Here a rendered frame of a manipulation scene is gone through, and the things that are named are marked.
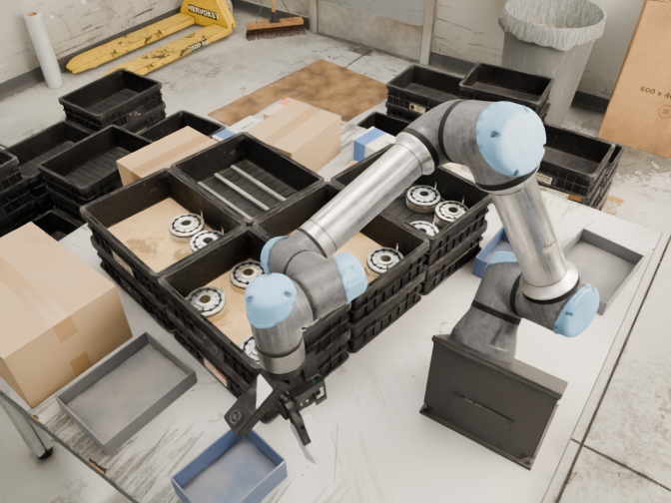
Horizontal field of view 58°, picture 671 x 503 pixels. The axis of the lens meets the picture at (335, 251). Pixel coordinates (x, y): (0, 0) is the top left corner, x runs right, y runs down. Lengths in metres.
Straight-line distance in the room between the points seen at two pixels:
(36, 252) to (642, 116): 3.34
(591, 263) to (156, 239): 1.32
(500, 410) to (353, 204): 0.60
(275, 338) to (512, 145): 0.49
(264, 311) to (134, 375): 0.86
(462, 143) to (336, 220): 0.25
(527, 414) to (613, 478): 1.09
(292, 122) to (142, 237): 0.73
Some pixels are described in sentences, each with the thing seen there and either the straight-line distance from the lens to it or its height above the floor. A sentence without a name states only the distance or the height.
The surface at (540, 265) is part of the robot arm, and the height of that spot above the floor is 1.20.
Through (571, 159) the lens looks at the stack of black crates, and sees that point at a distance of 2.92.
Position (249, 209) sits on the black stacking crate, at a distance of 1.91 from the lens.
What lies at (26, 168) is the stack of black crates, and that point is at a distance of 3.20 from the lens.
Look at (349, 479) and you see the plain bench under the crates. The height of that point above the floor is 0.70.
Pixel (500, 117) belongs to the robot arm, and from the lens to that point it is 1.04.
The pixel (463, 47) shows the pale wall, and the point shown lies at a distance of 4.60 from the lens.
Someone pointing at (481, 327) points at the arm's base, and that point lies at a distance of 1.38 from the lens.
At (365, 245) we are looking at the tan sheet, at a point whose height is 0.83.
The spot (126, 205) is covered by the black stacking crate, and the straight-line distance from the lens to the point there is 1.93.
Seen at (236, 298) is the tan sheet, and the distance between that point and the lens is 1.63.
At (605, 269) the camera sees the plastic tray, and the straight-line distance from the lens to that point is 2.04.
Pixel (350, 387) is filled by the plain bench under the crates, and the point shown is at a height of 0.70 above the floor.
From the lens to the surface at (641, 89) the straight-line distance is 4.06.
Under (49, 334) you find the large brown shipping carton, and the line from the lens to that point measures 1.61.
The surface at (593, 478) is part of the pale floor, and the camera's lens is 2.42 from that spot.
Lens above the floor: 2.00
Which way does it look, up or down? 42 degrees down
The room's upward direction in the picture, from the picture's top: straight up
